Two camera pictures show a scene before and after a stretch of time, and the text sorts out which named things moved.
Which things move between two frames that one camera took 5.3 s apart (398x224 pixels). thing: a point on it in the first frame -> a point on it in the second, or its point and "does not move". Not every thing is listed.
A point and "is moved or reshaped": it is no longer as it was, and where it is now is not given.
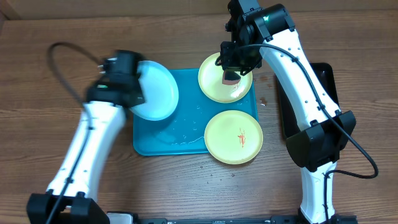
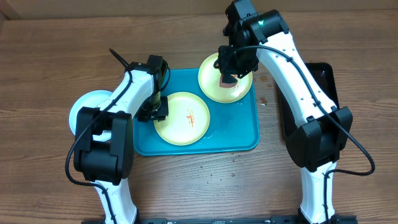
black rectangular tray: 292,124 does not move
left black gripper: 141,94 -> 160,115
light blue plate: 159,89 is moved or reshaped
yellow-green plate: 210,78 does not move
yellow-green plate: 233,137 -> 188,121
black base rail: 335,218 does not move
